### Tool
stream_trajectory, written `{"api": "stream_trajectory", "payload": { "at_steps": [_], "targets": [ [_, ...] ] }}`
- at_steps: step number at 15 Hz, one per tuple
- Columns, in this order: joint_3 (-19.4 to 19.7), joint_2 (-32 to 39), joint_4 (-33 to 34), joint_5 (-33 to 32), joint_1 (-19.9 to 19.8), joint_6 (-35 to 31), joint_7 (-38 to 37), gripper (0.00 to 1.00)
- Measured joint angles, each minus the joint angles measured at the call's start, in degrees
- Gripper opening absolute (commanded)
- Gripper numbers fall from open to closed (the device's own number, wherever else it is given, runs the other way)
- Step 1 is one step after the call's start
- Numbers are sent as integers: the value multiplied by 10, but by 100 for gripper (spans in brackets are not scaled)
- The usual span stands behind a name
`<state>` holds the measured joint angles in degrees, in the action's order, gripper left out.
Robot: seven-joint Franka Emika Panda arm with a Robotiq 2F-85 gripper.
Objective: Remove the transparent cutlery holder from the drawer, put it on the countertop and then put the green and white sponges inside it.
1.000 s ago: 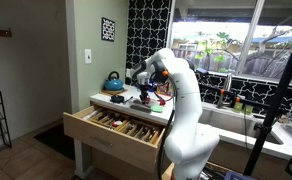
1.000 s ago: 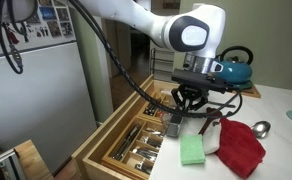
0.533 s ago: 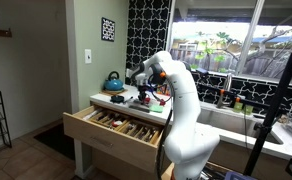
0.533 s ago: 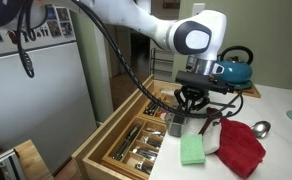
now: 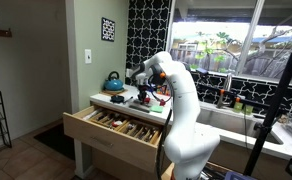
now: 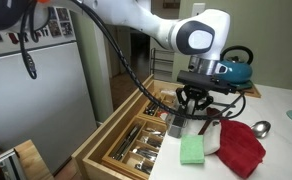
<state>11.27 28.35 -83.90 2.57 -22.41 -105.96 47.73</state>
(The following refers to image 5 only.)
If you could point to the large bamboo cutlery organizer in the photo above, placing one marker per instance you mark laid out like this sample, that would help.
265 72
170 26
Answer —
136 137

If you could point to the steel sink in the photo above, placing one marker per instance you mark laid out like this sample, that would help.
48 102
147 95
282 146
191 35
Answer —
232 123

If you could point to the red cloth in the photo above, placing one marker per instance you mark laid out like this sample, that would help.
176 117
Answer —
162 102

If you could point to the white counter leg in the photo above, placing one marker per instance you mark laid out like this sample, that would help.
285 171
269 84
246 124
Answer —
82 156

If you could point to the black round dish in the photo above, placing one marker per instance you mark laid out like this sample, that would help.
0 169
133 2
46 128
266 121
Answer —
117 99

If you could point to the light wooden drawer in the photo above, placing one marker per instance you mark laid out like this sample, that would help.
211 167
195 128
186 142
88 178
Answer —
96 133

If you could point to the small bamboo cutlery organizer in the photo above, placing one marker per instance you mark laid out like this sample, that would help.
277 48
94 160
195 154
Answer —
102 125

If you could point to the black tripod pole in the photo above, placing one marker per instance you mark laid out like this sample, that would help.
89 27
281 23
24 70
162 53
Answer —
272 110

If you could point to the square wooden trivet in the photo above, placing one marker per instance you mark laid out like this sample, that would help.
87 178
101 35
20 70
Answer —
112 93

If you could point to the red and white utensil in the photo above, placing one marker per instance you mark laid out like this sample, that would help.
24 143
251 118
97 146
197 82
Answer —
117 123

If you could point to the steel tablespoon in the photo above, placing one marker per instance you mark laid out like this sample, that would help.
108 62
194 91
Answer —
146 134

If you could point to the wooden robot stand top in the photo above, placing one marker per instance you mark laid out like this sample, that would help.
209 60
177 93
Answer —
167 173

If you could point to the blue plastic object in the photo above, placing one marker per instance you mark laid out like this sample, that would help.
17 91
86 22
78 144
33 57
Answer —
237 176

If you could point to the dark floor mat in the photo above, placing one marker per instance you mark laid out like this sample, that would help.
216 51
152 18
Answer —
56 141

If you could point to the white light switch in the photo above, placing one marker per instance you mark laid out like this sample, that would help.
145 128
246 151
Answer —
88 56

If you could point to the white window frame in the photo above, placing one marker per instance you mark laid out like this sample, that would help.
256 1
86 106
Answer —
250 36

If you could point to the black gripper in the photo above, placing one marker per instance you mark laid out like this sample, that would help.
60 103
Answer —
144 87

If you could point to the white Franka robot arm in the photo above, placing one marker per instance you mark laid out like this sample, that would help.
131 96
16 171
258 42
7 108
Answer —
186 133

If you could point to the steel teaspoon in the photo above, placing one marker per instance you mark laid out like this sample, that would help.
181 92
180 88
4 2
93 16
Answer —
130 128

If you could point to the black white patterned wall art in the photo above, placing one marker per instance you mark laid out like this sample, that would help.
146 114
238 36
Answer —
108 29

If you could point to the colourful pot holder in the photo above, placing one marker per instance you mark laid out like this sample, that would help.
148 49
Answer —
161 90

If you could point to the dark blue sill object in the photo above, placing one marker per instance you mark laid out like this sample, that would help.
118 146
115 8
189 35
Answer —
202 71

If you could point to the steel faucet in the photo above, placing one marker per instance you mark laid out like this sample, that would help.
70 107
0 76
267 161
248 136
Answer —
221 100

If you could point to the white plastic item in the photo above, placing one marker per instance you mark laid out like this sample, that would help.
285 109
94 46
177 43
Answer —
92 114

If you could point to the white wall outlet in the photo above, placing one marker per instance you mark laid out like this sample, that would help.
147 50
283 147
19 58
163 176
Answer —
128 73

